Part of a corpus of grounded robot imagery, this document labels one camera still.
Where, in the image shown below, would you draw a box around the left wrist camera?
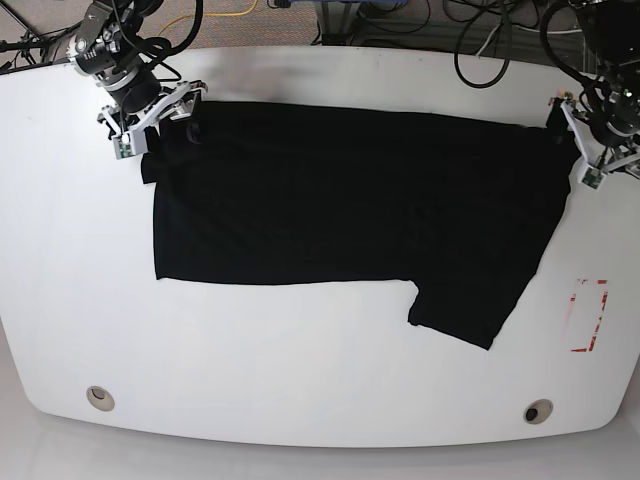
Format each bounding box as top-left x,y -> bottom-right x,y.
577,163 -> 606,190

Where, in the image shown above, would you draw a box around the red tape marking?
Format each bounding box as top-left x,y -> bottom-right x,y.
564,279 -> 609,353

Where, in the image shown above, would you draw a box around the black printed T-shirt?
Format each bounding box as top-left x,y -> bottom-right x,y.
141,102 -> 579,349

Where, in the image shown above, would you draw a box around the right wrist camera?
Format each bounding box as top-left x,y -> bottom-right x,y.
112,131 -> 147,159

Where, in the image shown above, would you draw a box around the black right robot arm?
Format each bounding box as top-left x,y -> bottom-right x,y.
67,1 -> 207,159

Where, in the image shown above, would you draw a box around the table grommet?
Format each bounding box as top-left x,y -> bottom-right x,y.
86,386 -> 115,412
523,399 -> 554,425

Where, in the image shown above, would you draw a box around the left table grommet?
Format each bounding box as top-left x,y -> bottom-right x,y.
86,386 -> 115,412

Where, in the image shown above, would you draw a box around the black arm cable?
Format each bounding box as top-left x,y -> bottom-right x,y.
453,0 -> 514,90

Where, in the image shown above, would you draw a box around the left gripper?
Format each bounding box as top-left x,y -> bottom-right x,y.
545,75 -> 639,175

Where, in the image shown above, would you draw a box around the black tripod legs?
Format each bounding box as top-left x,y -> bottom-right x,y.
1,1 -> 81,74

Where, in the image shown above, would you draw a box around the right table grommet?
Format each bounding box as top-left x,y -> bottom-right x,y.
523,399 -> 554,425

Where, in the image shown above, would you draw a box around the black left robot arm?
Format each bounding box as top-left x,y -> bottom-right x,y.
539,1 -> 639,189

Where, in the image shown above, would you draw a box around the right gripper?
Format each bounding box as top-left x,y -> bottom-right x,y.
97,69 -> 208,153

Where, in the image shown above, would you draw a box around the yellow cable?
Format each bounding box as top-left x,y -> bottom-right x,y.
154,0 -> 259,51

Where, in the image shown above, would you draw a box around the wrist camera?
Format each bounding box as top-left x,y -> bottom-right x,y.
112,131 -> 147,159
577,163 -> 606,190

